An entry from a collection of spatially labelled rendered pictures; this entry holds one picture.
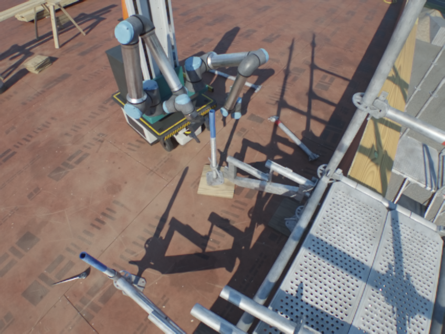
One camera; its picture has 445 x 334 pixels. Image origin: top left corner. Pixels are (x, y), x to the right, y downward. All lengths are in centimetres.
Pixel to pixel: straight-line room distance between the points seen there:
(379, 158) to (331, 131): 119
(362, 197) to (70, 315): 203
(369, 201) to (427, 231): 34
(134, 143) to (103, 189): 59
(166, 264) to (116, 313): 48
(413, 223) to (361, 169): 42
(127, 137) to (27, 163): 114
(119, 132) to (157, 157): 60
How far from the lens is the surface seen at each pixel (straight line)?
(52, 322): 216
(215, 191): 208
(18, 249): 253
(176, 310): 183
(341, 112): 316
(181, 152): 240
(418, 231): 148
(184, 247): 191
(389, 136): 193
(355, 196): 138
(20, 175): 303
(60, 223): 239
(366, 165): 164
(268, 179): 171
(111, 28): 555
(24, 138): 344
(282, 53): 410
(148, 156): 243
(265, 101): 299
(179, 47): 423
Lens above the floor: 180
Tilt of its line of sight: 53 degrees down
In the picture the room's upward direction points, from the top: straight up
